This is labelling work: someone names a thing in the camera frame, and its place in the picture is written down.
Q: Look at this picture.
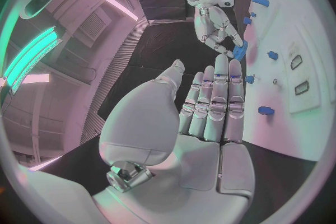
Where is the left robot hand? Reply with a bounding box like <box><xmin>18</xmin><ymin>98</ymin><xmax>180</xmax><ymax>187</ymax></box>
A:
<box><xmin>91</xmin><ymin>54</ymin><xmax>256</xmax><ymax>224</ymax></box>

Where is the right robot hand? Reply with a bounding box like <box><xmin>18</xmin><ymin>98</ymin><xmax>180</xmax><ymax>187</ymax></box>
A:
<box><xmin>193</xmin><ymin>2</ymin><xmax>245</xmax><ymax>59</ymax></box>

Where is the blue short cylinder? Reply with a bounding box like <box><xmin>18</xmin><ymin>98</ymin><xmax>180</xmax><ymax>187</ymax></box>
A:
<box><xmin>258</xmin><ymin>106</ymin><xmax>276</xmax><ymax>115</ymax></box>

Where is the glowing light bar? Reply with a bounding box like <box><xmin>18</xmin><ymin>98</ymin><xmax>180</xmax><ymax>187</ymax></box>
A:
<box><xmin>3</xmin><ymin>26</ymin><xmax>64</xmax><ymax>95</ymax></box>

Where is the white task board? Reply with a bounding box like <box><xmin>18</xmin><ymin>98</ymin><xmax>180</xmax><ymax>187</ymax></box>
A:
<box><xmin>242</xmin><ymin>0</ymin><xmax>332</xmax><ymax>162</ymax></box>

